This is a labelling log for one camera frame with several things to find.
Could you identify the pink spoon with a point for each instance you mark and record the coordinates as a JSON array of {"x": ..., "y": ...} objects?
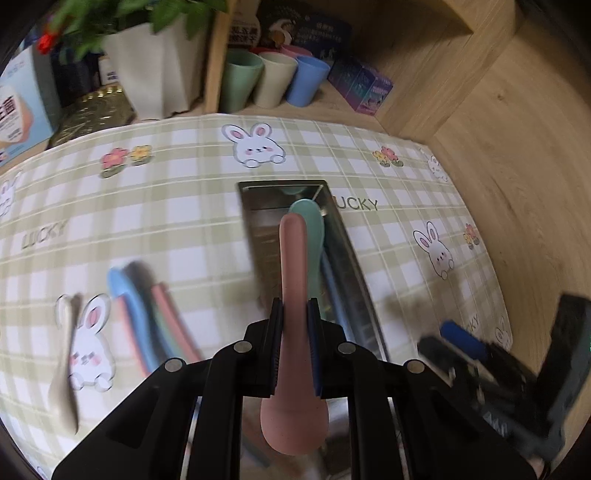
[{"x": 293, "y": 277}]

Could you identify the beige spoon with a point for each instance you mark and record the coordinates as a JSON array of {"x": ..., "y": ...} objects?
[{"x": 64, "y": 369}]

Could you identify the beige cup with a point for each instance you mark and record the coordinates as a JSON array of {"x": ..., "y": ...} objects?
[{"x": 274, "y": 81}]

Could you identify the dark blue moon box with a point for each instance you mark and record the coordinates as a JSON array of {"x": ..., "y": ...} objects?
[{"x": 309, "y": 25}]

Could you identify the gold embossed tin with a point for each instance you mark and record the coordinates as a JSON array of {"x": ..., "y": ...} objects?
[{"x": 92, "y": 115}]

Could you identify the green cup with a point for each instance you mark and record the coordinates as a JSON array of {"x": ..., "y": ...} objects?
[{"x": 238, "y": 83}]

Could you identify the blue spoon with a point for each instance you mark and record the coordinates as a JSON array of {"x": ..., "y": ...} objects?
[{"x": 122, "y": 290}]

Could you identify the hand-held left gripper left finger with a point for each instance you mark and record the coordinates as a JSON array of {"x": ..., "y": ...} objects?
[{"x": 276, "y": 355}]

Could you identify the metal utensil tray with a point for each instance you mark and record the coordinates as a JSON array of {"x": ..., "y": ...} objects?
[{"x": 263, "y": 240}]

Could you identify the blue cup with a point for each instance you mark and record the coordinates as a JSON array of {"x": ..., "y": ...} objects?
[{"x": 304, "y": 81}]

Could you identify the pink cup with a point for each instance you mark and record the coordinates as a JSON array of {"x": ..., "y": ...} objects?
[{"x": 295, "y": 50}]

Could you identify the red rose plant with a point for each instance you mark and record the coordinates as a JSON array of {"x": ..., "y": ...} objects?
[{"x": 138, "y": 14}]

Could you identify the green checked bunny tablecloth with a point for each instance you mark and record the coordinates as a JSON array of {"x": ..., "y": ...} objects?
[{"x": 161, "y": 207}]

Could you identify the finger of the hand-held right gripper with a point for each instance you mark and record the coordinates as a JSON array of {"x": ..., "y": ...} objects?
[
  {"x": 441, "y": 353},
  {"x": 464, "y": 339}
]

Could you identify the white and blue tissue box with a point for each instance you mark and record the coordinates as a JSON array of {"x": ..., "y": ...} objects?
[{"x": 23, "y": 110}]

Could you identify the wooden shelf unit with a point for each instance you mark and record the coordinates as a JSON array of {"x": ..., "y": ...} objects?
[{"x": 214, "y": 69}]

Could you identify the pink chopstick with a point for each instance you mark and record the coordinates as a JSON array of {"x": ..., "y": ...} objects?
[{"x": 178, "y": 323}]

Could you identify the white flower pot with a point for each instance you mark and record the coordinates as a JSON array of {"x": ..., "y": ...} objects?
[{"x": 157, "y": 69}]

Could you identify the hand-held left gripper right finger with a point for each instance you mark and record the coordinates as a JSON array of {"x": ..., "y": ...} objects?
[{"x": 315, "y": 355}]

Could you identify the green spoon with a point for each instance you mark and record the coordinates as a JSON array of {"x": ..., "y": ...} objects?
[{"x": 314, "y": 230}]

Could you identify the purple box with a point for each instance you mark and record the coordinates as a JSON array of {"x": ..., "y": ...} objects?
[{"x": 362, "y": 87}]

